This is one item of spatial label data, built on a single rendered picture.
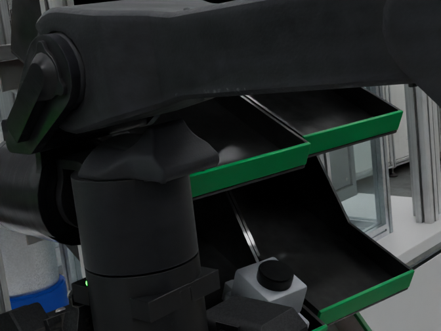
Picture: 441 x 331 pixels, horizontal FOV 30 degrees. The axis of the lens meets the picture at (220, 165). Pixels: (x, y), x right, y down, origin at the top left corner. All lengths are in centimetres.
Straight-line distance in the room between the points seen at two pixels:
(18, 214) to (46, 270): 110
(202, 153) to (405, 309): 169
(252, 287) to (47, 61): 36
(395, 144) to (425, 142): 430
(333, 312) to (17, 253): 85
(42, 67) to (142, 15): 5
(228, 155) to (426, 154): 150
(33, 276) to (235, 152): 89
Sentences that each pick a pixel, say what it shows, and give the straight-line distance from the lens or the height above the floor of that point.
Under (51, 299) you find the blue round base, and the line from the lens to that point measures 155.
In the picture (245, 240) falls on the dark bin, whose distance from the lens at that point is 77.
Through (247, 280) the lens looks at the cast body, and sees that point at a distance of 69.
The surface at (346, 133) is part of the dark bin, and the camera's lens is 75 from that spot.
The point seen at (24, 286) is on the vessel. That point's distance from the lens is 153.
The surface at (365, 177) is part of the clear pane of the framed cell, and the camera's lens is 204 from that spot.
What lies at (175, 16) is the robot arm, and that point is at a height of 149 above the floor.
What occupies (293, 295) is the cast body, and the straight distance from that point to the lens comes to 69.
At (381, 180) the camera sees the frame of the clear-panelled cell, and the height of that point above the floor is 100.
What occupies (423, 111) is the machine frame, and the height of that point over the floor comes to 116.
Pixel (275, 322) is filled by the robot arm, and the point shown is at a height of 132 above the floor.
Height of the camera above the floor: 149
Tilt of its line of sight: 12 degrees down
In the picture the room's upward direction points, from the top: 7 degrees counter-clockwise
